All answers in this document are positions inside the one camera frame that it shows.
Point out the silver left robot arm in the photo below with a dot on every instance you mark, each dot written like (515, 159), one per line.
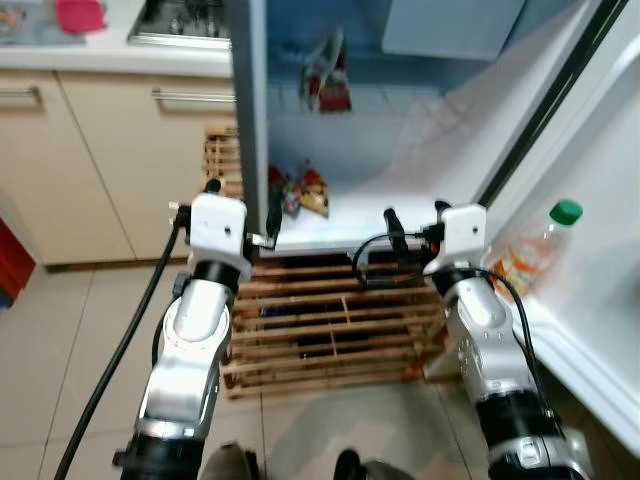
(185, 350)

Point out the fridge cabinet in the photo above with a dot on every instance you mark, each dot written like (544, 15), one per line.
(400, 150)

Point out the white fridge shelf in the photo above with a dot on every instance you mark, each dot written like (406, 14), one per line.
(400, 97)

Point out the white fridge door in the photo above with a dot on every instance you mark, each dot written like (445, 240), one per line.
(600, 250)

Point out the small dark red snack pack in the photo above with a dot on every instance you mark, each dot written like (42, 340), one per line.
(282, 190)

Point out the small yellow red snack pack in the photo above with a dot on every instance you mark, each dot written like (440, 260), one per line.
(314, 192)

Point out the green-capped plastic bottle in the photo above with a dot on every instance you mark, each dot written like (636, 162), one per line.
(530, 260)

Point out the wooden wine rack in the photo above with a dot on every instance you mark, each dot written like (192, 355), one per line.
(330, 330)

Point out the red white snack bag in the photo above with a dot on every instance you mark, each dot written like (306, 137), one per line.
(330, 90)

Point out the steel gas hob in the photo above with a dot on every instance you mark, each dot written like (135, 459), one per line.
(180, 20)

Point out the white freezer compartment flap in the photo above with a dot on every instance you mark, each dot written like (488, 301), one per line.
(450, 25)

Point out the orange red flat item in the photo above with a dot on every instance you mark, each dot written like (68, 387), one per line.
(15, 260)

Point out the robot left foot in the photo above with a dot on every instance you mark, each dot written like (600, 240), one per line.
(232, 465)

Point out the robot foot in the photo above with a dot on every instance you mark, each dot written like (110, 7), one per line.
(232, 465)
(375, 470)

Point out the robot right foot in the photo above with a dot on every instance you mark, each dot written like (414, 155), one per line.
(375, 470)

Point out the grey cloth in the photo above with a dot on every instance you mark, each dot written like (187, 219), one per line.
(30, 25)

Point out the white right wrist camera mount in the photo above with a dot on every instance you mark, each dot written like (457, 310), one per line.
(462, 232)

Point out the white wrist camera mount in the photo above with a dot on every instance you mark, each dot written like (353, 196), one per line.
(218, 228)
(462, 232)

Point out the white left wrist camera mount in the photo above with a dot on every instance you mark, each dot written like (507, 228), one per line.
(218, 228)

